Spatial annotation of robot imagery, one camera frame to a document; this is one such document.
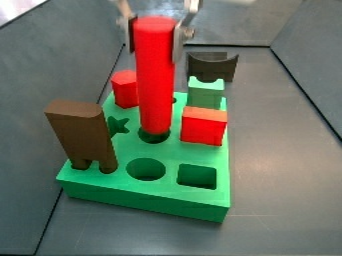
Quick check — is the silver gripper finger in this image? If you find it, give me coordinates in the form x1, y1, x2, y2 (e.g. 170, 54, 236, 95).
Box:
109, 0, 136, 53
172, 0, 202, 63

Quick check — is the long red cylinder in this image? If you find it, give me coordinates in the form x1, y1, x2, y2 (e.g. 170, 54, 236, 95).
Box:
133, 16, 176, 134

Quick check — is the red hexagonal peg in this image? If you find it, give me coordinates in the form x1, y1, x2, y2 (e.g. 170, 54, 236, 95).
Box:
110, 70, 138, 108

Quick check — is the green arch peg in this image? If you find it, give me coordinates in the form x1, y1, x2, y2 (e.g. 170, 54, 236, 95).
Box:
186, 76, 224, 109

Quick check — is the red square peg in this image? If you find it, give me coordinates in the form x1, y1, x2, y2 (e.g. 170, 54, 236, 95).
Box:
180, 106, 228, 146

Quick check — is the brown arch block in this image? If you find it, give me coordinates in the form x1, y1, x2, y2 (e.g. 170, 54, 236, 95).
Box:
44, 99, 118, 174

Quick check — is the green shape sorter block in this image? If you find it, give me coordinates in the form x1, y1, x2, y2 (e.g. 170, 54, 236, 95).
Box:
56, 92, 231, 223

